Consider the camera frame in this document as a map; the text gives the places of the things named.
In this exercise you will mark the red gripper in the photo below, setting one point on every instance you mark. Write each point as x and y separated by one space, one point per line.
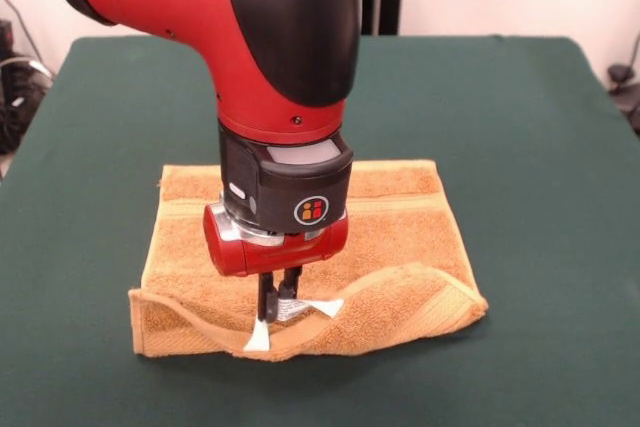
280 254

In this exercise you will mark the dark grey stand base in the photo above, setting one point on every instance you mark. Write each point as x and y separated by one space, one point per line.
627 97

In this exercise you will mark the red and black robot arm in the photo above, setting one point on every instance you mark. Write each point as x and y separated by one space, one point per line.
225 22

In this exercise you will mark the orange terry towel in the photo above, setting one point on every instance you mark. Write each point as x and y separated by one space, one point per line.
410 247

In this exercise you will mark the dark green table cloth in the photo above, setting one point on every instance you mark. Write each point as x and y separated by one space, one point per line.
525 147

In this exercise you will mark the black equipment pile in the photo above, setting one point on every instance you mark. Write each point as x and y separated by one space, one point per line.
15 112

